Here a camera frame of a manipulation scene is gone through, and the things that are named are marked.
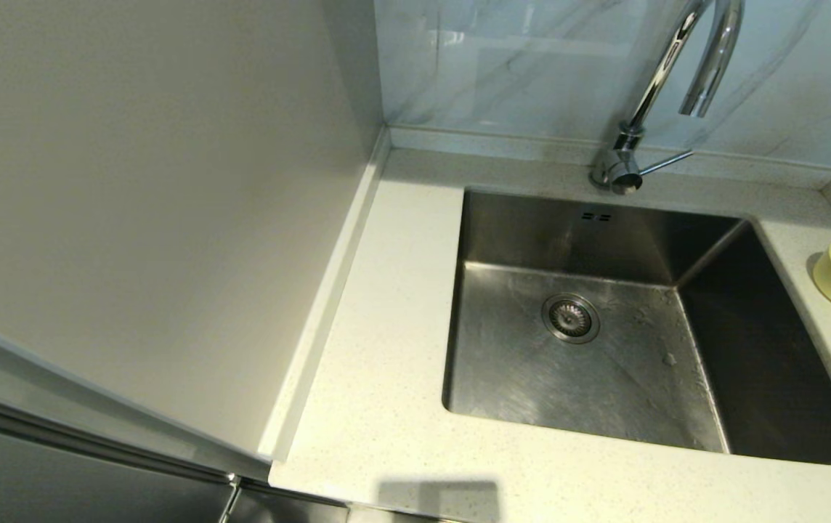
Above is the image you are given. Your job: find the grey cabinet door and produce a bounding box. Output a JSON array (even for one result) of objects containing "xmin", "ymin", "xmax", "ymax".
[{"xmin": 0, "ymin": 398, "xmax": 235, "ymax": 523}]

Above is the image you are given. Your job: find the chrome gooseneck faucet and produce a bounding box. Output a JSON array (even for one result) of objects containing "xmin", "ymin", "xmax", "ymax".
[{"xmin": 590, "ymin": 0, "xmax": 745, "ymax": 195}]

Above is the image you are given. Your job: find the round metal drain strainer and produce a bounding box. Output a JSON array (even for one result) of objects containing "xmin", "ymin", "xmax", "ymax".
[{"xmin": 540, "ymin": 292, "xmax": 601, "ymax": 345}]

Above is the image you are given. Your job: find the beige tall cabinet side panel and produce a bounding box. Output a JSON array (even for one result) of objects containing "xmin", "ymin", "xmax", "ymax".
[{"xmin": 0, "ymin": 0, "xmax": 391, "ymax": 480}]

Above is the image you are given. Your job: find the chrome cabinet handle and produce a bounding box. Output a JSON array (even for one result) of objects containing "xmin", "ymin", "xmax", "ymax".
[{"xmin": 216, "ymin": 474, "xmax": 242, "ymax": 523}]

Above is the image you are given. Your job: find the thin chrome faucet lever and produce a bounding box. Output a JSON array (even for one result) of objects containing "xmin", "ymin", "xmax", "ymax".
[{"xmin": 639, "ymin": 149, "xmax": 693, "ymax": 177}]

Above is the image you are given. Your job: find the stainless steel sink basin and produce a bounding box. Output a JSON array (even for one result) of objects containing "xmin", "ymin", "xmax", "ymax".
[{"xmin": 442, "ymin": 187, "xmax": 831, "ymax": 467}]

